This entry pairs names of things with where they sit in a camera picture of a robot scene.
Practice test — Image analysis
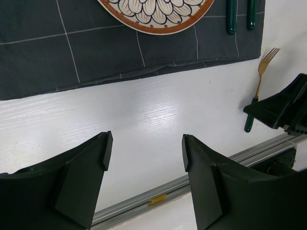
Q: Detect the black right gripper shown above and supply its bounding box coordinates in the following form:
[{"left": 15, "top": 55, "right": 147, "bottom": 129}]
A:
[{"left": 243, "top": 73, "right": 307, "bottom": 136}]

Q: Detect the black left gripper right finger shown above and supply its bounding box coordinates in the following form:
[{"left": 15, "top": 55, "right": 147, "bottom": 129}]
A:
[{"left": 182, "top": 134, "right": 307, "bottom": 230}]

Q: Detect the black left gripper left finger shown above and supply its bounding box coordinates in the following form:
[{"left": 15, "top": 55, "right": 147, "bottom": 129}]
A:
[{"left": 0, "top": 131, "right": 113, "bottom": 230}]

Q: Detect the gold fork green handle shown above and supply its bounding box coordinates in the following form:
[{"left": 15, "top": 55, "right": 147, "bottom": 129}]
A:
[{"left": 244, "top": 47, "right": 280, "bottom": 133}]

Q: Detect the gold knife green handle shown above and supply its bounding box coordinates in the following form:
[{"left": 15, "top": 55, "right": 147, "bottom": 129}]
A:
[{"left": 247, "top": 0, "right": 257, "bottom": 31}]

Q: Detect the gold spoon green handle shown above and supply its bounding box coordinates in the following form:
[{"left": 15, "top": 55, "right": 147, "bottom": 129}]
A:
[{"left": 226, "top": 0, "right": 237, "bottom": 35}]

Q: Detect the floral patterned ceramic plate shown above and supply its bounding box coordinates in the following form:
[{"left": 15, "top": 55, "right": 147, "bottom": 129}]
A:
[{"left": 98, "top": 0, "right": 214, "bottom": 35}]

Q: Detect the dark checked cloth placemat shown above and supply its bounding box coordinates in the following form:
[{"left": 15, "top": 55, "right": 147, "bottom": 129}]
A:
[{"left": 0, "top": 0, "right": 265, "bottom": 100}]

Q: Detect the yellow clip in rail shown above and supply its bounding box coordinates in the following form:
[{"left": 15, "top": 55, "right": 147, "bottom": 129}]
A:
[{"left": 148, "top": 194, "right": 166, "bottom": 206}]

